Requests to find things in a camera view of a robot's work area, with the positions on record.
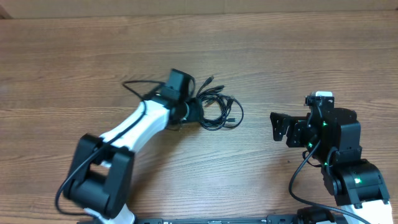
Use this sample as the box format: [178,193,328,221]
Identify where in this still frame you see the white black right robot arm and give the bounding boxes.
[270,91,394,223]

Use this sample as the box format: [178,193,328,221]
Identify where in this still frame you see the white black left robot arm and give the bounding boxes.
[55,69,203,223]

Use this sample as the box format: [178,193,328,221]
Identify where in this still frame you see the black cable with white plug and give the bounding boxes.
[196,84,237,128]

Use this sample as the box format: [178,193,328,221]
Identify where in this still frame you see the black micro USB cable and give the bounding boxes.
[195,75,234,125]

